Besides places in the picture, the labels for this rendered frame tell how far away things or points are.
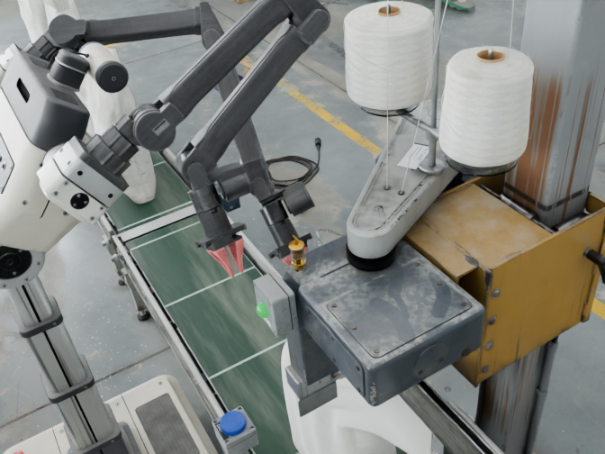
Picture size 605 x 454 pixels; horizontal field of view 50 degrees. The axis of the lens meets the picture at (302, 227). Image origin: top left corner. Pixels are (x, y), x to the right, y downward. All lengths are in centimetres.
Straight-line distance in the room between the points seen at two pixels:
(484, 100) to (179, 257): 197
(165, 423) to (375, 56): 158
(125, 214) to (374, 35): 213
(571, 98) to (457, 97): 24
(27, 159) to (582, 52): 106
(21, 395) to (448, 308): 225
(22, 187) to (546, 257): 104
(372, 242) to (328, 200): 251
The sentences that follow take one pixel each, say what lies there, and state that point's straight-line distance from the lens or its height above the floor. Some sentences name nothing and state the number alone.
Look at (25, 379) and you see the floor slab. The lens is 310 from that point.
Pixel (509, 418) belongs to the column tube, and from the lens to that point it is 179.
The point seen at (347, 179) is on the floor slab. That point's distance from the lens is 379.
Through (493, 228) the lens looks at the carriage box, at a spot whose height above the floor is 133.
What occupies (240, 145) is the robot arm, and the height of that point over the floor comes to 132.
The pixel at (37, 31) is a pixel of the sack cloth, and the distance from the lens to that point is 433.
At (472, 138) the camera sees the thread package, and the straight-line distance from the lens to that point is 106.
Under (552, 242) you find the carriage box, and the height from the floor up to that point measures 133.
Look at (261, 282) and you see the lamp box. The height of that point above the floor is 133.
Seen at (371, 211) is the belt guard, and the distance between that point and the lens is 117.
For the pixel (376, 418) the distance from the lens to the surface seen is 155.
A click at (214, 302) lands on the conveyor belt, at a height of 38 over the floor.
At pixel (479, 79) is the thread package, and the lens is 102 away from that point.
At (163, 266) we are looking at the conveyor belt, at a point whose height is 38.
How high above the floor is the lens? 212
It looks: 38 degrees down
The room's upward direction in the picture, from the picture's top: 6 degrees counter-clockwise
